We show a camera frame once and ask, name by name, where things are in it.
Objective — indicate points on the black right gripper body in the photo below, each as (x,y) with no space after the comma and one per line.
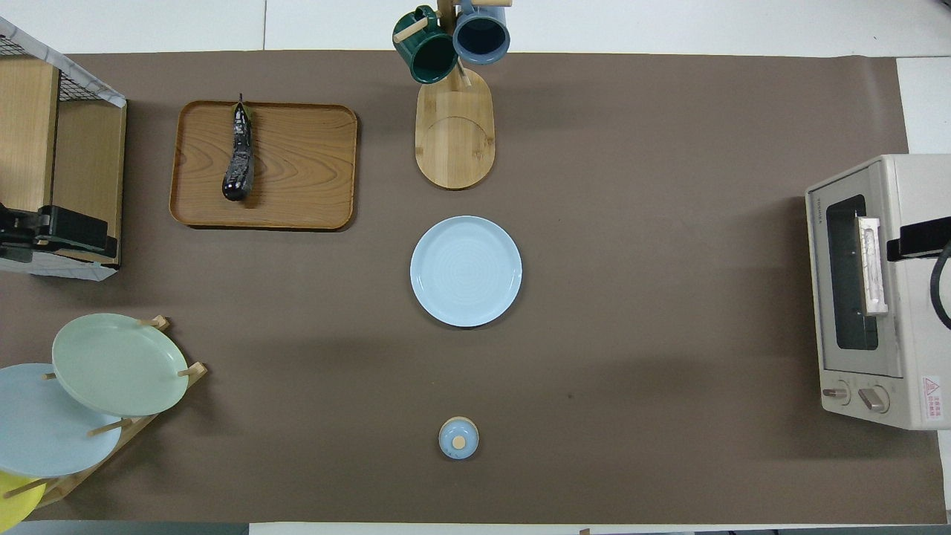
(929,239)

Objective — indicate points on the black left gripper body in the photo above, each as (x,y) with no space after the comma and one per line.
(70,229)

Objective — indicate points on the dark purple eggplant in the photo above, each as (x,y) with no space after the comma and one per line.
(239,171)

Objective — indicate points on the light blue plate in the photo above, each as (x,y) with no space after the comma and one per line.
(44,438)
(466,271)

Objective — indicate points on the beige toaster oven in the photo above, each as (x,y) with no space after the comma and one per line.
(921,349)

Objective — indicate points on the silver oven knob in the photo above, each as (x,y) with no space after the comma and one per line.
(874,400)

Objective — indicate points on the pale green plate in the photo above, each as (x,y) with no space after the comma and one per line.
(119,364)

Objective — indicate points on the rectangular wooden tray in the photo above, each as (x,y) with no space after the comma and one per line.
(304,171)

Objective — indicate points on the wooden plate rack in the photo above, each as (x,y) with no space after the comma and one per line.
(74,479)

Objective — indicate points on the large brown table mat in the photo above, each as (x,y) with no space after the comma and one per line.
(631,334)

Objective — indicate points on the yellow plate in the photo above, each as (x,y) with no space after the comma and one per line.
(15,509)

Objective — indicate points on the wooden mug tree stand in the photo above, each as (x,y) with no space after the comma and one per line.
(453,141)

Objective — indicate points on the dark green mug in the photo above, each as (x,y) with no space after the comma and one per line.
(435,61)

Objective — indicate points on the blue mug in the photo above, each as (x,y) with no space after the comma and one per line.
(481,37)

